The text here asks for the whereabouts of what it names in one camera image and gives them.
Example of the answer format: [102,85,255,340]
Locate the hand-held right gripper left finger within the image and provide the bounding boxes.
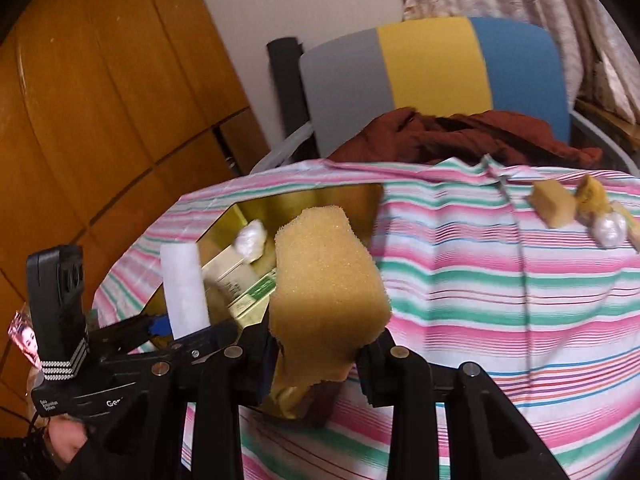
[95,331,281,480]

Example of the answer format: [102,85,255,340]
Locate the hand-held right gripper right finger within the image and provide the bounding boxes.
[354,331,571,480]

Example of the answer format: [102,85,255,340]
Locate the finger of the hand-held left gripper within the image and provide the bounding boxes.
[165,321,240,367]
[87,312,174,353]

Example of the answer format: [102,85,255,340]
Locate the white foam roll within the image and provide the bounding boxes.
[160,242,211,338]

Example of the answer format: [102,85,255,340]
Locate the yellow sponge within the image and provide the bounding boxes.
[267,206,393,391]

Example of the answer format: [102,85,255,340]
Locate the gold tin box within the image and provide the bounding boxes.
[145,182,386,421]

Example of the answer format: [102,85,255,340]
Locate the yellow knitted sock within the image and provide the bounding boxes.
[574,175,613,223]

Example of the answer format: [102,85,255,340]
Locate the person's left hand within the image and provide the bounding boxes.
[45,415,96,471]

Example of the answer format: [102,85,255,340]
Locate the packet with face print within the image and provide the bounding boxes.
[7,310,43,368]

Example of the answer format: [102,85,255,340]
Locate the green and white carton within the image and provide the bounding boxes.
[227,267,278,321]

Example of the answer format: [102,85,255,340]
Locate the beige carton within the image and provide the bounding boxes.
[202,245,261,311]

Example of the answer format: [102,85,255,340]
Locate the white wrapped ball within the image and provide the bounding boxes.
[234,219,268,262]

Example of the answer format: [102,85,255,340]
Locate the striped tablecloth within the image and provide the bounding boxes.
[92,157,640,480]

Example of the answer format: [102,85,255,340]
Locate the wooden wardrobe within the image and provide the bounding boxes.
[0,0,273,431]

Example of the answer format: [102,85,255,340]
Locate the dark red jacket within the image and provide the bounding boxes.
[330,106,603,168]

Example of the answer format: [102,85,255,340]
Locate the grey yellow blue chair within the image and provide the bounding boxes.
[250,16,640,176]

